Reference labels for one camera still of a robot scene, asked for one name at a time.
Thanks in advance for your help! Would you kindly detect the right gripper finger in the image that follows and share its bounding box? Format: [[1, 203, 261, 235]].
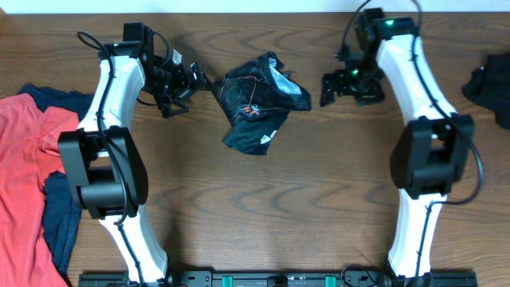
[[320, 70, 342, 107], [355, 93, 385, 106]]

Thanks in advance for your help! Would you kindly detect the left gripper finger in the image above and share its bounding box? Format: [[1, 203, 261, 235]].
[[190, 62, 211, 91], [161, 100, 189, 118]]

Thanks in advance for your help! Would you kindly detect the black patterned sports jersey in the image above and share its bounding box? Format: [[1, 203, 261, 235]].
[[212, 52, 312, 155]]

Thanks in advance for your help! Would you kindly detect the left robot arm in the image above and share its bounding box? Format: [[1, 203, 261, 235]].
[[58, 40, 207, 286]]

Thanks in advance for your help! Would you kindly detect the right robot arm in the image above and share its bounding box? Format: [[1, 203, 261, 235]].
[[320, 8, 476, 286]]

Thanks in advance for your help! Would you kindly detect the black garment at right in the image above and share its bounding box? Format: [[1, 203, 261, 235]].
[[461, 53, 509, 130]]

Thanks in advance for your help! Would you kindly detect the red shirt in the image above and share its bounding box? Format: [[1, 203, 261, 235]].
[[1, 93, 79, 286]]

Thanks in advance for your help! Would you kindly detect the navy blue shirt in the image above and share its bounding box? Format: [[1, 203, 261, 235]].
[[19, 84, 93, 279]]

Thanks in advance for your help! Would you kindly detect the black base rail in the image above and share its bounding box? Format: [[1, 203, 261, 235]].
[[77, 269, 478, 287]]

